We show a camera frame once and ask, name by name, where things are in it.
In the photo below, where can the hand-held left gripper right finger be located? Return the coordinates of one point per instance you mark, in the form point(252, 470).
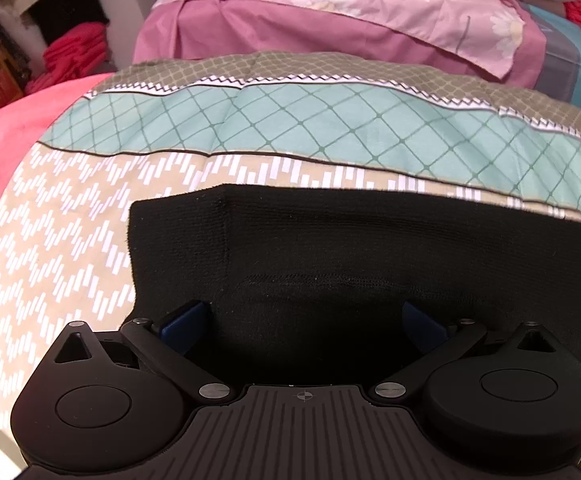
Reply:
point(420, 327)

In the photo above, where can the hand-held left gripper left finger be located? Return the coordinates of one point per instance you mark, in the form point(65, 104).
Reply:
point(183, 327)

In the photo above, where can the black pants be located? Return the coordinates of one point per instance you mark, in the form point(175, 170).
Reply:
point(350, 270)

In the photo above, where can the patterned beige teal bedsheet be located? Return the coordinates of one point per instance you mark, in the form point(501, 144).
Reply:
point(120, 185)

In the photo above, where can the pink blanket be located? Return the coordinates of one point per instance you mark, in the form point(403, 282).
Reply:
point(5, 120)

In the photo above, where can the blue grey striped bedsheet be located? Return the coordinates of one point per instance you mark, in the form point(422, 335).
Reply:
point(575, 55)

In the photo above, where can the pink floral bedsheet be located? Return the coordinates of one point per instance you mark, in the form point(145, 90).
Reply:
point(330, 15)

